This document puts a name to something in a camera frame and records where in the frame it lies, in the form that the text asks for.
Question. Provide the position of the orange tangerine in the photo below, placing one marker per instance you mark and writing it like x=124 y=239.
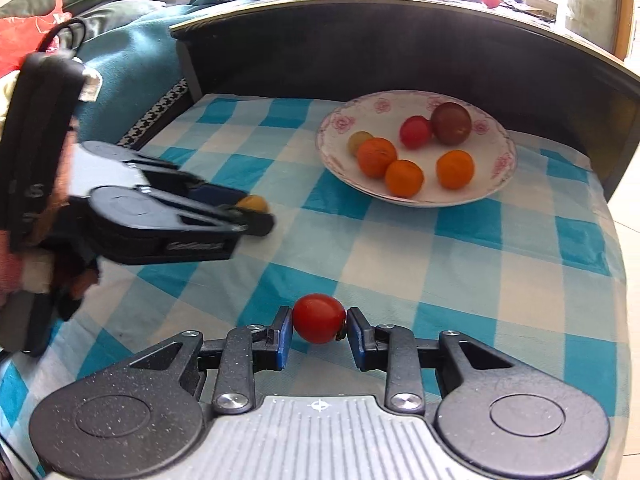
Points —
x=455 y=170
x=404 y=178
x=376 y=157

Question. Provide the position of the dark red tomato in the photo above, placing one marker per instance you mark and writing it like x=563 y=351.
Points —
x=451 y=123

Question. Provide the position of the blue white checked tablecloth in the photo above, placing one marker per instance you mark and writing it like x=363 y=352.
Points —
x=450 y=270

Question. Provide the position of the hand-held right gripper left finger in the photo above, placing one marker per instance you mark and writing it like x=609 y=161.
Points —
x=285 y=336

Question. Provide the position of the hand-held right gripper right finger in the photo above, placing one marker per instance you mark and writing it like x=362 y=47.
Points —
x=356 y=338

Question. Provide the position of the teal blanket with houndstooth border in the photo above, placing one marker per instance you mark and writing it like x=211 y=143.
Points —
x=135 y=60

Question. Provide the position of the small yellow-orange fruit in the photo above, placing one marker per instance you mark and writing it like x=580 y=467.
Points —
x=360 y=143
x=253 y=203

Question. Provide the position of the dark curved coffee table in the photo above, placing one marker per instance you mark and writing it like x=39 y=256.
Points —
x=310 y=45

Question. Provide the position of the red cloth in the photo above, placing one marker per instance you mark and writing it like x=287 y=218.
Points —
x=25 y=35

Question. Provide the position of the white cloth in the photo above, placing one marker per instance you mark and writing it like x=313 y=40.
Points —
x=91 y=84

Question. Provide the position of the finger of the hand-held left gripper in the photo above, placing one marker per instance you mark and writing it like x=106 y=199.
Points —
x=250 y=224
x=215 y=194

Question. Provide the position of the red tomato with stem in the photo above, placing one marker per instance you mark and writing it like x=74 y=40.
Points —
x=317 y=318

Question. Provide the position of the white floral rim plate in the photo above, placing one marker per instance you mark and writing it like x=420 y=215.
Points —
x=480 y=180

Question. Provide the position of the small red cherry tomato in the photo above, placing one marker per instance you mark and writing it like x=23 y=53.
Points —
x=415 y=132

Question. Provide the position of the person's left hand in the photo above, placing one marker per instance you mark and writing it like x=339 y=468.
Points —
x=66 y=170

